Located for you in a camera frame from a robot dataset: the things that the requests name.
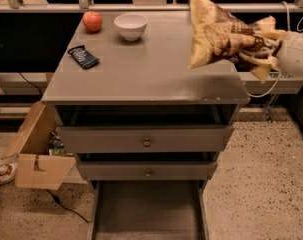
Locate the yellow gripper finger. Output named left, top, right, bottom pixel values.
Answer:
left=249, top=54, right=279, bottom=68
left=259, top=30, right=288, bottom=41

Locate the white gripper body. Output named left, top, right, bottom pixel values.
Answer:
left=276, top=32, right=303, bottom=77

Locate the brown chip bag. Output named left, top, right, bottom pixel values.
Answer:
left=189, top=0, right=283, bottom=83

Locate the grey top drawer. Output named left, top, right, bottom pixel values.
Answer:
left=57, top=126, right=234, bottom=153

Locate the grey wooden drawer cabinet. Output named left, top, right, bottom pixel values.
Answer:
left=41, top=10, right=251, bottom=240

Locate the brass top drawer knob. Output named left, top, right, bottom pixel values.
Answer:
left=143, top=138, right=151, bottom=147

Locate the brass drawer knob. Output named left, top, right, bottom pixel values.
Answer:
left=143, top=138, right=151, bottom=147
left=145, top=170, right=152, bottom=178

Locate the brass middle drawer knob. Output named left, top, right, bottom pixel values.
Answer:
left=145, top=170, right=152, bottom=178

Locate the dark blue snack bag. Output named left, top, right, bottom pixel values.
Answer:
left=67, top=45, right=99, bottom=70

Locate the grey open bottom drawer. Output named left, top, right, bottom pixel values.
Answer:
left=87, top=181, right=209, bottom=240

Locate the grey middle drawer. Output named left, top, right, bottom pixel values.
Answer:
left=77, top=161, right=217, bottom=181

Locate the grey low shelf beam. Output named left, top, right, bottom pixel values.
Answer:
left=239, top=72, right=303, bottom=95

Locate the white ceramic bowl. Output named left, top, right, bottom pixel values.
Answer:
left=114, top=13, right=148, bottom=41

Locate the red apple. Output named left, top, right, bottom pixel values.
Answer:
left=82, top=11, right=103, bottom=33

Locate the metal railing bar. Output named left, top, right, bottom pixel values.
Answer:
left=0, top=3, right=303, bottom=13

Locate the open cardboard box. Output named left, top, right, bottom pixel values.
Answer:
left=3, top=101, right=75, bottom=190

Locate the red white sneaker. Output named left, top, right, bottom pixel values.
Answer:
left=0, top=163, right=17, bottom=185

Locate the white cable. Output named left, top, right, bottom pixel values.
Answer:
left=247, top=1, right=303, bottom=99

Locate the black floor cable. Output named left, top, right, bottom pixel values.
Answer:
left=45, top=189, right=91, bottom=224

